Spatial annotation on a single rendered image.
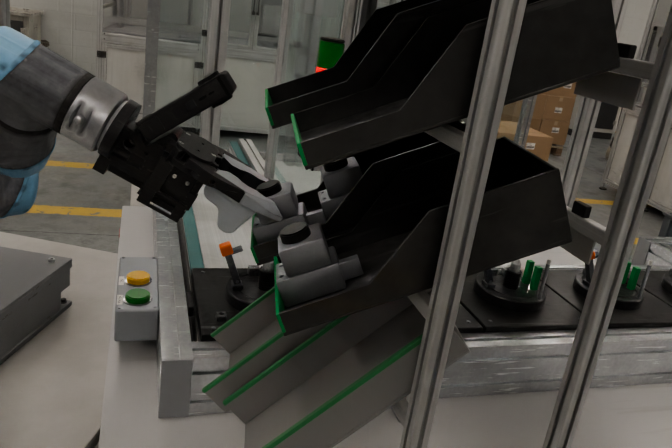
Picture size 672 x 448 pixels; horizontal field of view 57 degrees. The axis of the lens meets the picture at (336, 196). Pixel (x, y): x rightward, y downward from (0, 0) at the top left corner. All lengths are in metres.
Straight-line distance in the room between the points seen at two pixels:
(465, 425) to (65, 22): 8.52
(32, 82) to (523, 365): 0.90
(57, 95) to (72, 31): 8.47
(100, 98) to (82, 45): 8.47
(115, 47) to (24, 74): 5.58
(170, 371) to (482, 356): 0.52
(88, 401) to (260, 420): 0.36
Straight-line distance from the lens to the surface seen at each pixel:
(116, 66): 6.34
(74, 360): 1.14
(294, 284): 0.61
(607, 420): 1.23
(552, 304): 1.32
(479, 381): 1.15
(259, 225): 0.73
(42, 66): 0.72
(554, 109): 8.13
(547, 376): 1.23
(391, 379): 0.62
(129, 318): 1.09
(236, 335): 0.90
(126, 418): 1.01
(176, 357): 0.97
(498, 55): 0.50
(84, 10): 9.14
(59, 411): 1.04
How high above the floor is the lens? 1.49
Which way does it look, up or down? 18 degrees down
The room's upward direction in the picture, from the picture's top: 8 degrees clockwise
